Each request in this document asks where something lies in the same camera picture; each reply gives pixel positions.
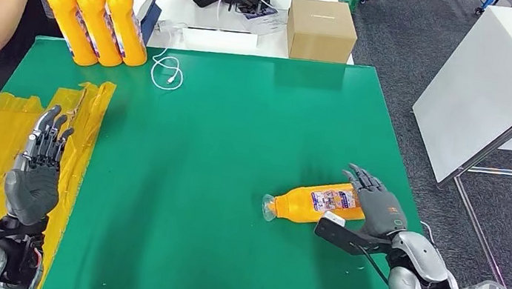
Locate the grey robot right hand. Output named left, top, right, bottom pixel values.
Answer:
left=334, top=162, right=416, bottom=244

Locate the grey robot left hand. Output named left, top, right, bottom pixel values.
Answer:
left=0, top=99, right=79, bottom=232

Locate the orange bottle with clear cap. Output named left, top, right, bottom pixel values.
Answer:
left=55, top=0, right=131, bottom=70
left=86, top=0, right=156, bottom=70
left=23, top=0, right=107, bottom=69
left=259, top=173, right=370, bottom=235

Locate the tablet with blue case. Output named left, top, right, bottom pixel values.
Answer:
left=133, top=0, right=164, bottom=48

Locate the white table with panel sides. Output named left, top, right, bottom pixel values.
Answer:
left=402, top=0, right=512, bottom=194

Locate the white desk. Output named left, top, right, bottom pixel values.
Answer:
left=110, top=0, right=364, bottom=74

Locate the brown cardboard box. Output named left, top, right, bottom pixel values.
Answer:
left=282, top=0, right=363, bottom=69

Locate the clear plastic sleeve with papers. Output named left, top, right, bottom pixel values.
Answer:
left=238, top=2, right=290, bottom=40

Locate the black electronic device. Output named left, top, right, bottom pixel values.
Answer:
left=227, top=0, right=273, bottom=19

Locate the white USB cable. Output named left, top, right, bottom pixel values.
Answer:
left=147, top=47, right=188, bottom=93

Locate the white power cord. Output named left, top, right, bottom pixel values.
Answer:
left=213, top=0, right=277, bottom=38

